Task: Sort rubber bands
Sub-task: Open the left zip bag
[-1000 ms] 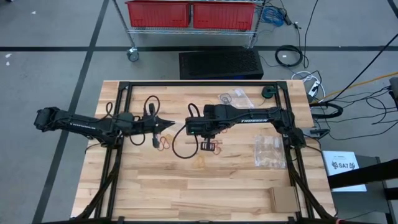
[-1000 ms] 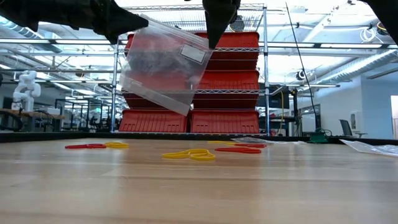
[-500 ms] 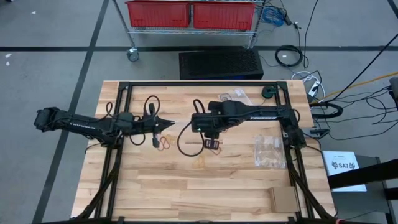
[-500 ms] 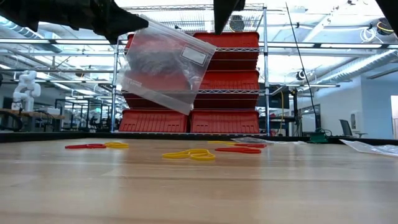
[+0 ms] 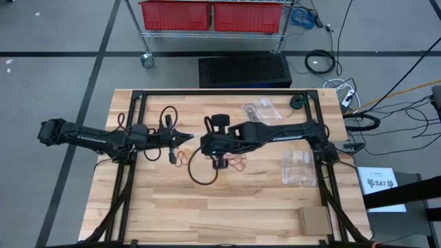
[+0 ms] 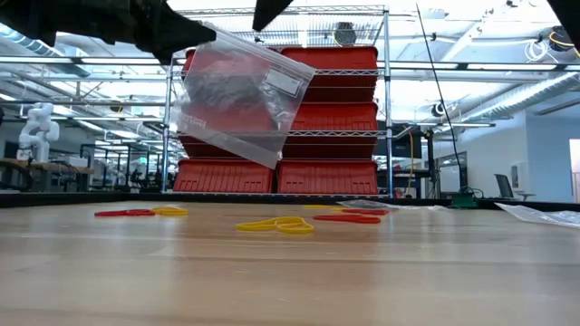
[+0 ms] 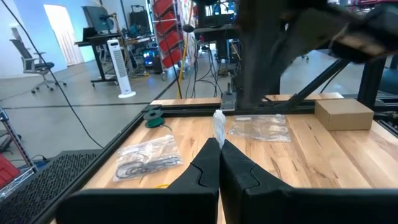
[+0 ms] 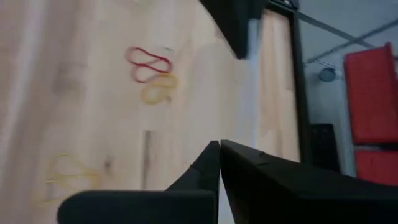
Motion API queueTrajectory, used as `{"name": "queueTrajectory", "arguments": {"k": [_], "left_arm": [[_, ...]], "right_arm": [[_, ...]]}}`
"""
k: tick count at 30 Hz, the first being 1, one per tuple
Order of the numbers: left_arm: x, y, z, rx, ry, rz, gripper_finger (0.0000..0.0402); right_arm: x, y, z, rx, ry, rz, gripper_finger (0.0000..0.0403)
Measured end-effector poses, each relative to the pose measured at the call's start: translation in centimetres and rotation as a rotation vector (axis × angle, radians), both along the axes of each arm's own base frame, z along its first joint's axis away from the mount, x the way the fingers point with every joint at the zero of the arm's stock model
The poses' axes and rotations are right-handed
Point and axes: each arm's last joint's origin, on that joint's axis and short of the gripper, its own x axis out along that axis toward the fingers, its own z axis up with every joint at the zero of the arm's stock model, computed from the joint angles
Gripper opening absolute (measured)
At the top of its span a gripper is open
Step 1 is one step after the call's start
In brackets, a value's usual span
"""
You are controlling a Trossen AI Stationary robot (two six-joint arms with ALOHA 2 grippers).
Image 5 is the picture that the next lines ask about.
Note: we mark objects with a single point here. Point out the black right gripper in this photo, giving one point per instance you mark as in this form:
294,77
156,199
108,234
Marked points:
220,143

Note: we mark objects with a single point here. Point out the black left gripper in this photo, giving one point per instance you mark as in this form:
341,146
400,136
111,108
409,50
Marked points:
160,137

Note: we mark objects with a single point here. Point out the red rubber band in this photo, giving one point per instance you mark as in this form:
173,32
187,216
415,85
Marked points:
176,160
236,157

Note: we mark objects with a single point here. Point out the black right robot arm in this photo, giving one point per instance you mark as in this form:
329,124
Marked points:
293,132

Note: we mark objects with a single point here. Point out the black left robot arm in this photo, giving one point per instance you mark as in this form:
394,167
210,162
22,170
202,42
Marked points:
93,137

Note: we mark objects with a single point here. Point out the black perforated metal case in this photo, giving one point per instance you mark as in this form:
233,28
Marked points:
244,70

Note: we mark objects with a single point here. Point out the green and black spool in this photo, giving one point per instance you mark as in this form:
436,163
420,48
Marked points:
298,102

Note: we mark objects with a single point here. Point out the red plastic storage bin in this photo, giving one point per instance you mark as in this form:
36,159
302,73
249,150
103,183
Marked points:
175,15
248,17

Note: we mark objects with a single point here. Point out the small cardboard box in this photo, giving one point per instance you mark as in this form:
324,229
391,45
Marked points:
315,220

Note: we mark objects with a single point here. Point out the white power strip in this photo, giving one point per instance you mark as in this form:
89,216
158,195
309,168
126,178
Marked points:
347,98

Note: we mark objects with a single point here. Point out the white SA7 printed sheet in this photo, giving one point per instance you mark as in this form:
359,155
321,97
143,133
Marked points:
372,174

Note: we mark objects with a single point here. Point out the grey metal cart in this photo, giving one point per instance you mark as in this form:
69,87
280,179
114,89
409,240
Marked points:
396,227

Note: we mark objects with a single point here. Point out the black aluminium table frame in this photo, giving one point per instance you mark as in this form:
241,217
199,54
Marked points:
224,92

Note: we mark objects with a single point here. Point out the black camera boom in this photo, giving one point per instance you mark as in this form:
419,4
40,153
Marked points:
406,193

